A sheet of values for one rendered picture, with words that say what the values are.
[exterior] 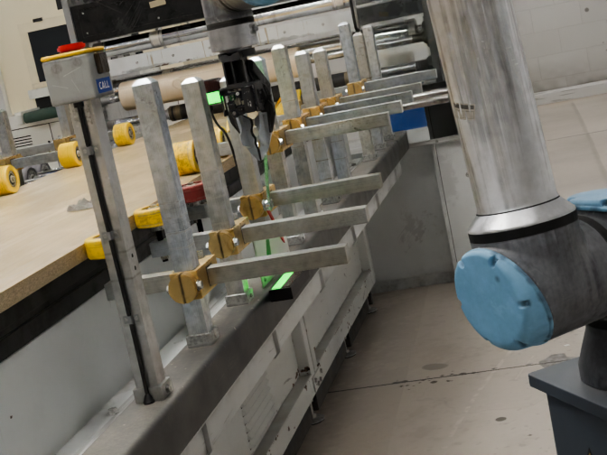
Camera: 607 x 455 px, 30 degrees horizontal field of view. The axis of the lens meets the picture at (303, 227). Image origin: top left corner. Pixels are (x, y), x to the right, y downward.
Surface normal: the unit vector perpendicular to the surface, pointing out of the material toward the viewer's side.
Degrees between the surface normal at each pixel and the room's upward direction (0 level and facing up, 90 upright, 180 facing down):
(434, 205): 90
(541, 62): 90
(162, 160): 90
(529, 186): 85
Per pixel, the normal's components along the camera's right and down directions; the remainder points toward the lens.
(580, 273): 0.51, -0.10
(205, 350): -0.20, -0.96
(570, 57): -0.18, 0.21
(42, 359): 0.96, -0.16
